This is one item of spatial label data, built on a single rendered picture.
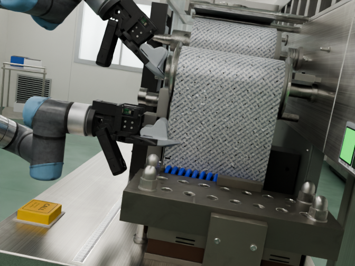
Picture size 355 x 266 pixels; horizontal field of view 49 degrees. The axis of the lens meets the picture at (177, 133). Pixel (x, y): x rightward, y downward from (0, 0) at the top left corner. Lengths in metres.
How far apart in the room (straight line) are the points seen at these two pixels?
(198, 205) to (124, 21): 0.48
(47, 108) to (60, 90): 6.06
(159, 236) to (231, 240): 0.14
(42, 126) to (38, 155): 0.07
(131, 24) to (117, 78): 5.73
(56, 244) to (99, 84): 6.01
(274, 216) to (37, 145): 0.55
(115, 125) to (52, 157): 0.17
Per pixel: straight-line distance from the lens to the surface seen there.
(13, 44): 7.32
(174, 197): 0.72
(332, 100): 0.82
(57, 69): 6.98
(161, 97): 0.95
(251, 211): 0.73
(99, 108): 0.89
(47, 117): 0.92
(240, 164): 0.89
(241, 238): 0.71
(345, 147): 0.68
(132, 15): 0.95
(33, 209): 0.89
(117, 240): 0.83
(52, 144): 0.93
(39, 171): 0.95
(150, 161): 0.82
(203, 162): 0.89
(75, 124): 0.89
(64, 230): 0.86
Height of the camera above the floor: 1.27
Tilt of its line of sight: 10 degrees down
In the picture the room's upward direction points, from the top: 9 degrees clockwise
